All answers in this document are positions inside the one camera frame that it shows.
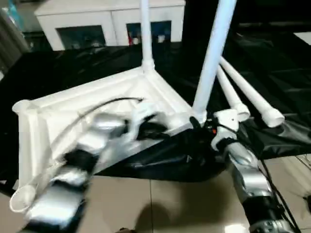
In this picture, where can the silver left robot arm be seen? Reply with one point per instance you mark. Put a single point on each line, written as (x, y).
(77, 165)

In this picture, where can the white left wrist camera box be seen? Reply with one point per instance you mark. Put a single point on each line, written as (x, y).
(142, 114)

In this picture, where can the black mat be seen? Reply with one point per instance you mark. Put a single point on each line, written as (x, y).
(272, 63)

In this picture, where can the white plastic table top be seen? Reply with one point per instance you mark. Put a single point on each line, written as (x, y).
(58, 116)

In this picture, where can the light blue plastic item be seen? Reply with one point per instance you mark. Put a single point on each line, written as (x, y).
(14, 12)

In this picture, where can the grey curtain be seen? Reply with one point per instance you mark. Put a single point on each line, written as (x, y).
(9, 39)

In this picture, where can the small red bottle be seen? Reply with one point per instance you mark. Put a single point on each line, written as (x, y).
(131, 40)

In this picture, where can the white cabinet with glass doors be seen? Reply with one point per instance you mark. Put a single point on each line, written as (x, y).
(97, 14)

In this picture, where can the white plastic table leg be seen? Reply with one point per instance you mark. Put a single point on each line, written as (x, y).
(232, 94)
(252, 94)
(214, 53)
(146, 34)

